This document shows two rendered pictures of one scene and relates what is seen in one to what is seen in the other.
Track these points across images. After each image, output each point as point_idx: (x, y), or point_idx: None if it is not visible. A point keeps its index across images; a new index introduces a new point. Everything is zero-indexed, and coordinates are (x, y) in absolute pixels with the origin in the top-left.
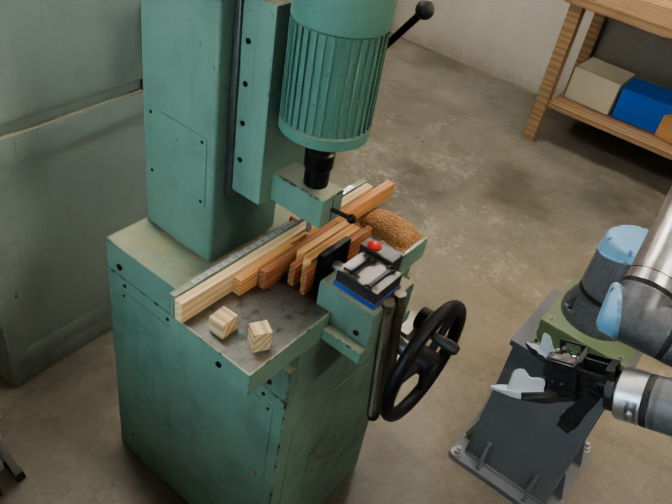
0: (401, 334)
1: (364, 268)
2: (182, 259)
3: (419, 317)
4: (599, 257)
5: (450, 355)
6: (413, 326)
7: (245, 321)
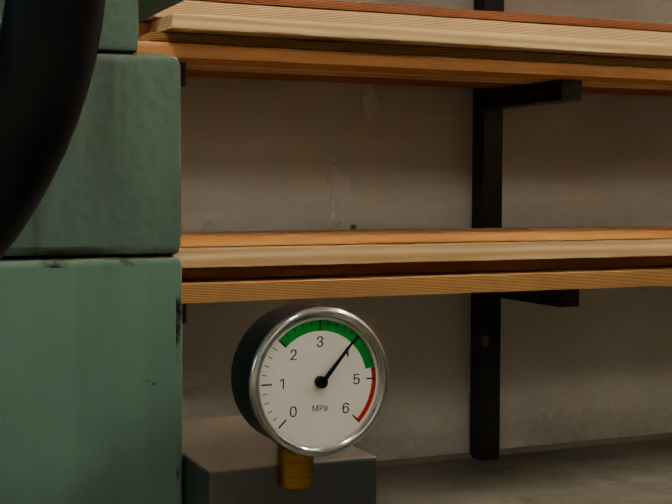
0: (196, 486)
1: None
2: None
3: (252, 333)
4: None
5: (7, 154)
6: (243, 416)
7: None
